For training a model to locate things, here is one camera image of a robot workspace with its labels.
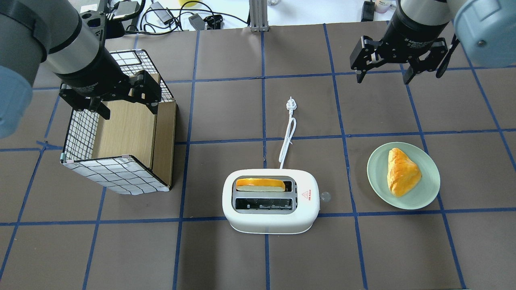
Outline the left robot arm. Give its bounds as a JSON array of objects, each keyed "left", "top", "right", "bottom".
[{"left": 0, "top": 0, "right": 162, "bottom": 138}]

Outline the aluminium frame post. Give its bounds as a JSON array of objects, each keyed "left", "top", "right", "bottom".
[{"left": 249, "top": 0, "right": 269, "bottom": 32}]

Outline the black power adapter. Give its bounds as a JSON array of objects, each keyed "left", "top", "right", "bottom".
[{"left": 360, "top": 0, "right": 375, "bottom": 22}]

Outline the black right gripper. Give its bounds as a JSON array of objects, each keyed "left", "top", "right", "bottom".
[{"left": 350, "top": 10, "right": 448, "bottom": 85}]

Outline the wire basket with wooden shelf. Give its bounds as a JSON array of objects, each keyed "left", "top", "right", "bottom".
[{"left": 60, "top": 50, "right": 177, "bottom": 195}]

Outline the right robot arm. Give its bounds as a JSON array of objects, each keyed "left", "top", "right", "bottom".
[{"left": 350, "top": 0, "right": 516, "bottom": 84}]

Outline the white power cord with plug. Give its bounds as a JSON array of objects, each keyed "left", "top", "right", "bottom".
[{"left": 279, "top": 97, "right": 299, "bottom": 170}]

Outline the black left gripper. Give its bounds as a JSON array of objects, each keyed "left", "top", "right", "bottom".
[{"left": 58, "top": 51, "right": 162, "bottom": 120}]

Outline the pale green round plate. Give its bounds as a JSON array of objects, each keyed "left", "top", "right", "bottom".
[{"left": 366, "top": 142, "right": 441, "bottom": 210}]

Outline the toast slice in toaster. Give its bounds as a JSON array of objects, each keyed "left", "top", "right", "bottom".
[{"left": 235, "top": 178, "right": 286, "bottom": 192}]

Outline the golden triangular pastry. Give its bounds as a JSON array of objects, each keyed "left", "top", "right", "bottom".
[{"left": 387, "top": 147, "right": 422, "bottom": 197}]

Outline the white two-slot toaster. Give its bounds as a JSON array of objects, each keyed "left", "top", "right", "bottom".
[{"left": 222, "top": 169, "right": 331, "bottom": 235}]

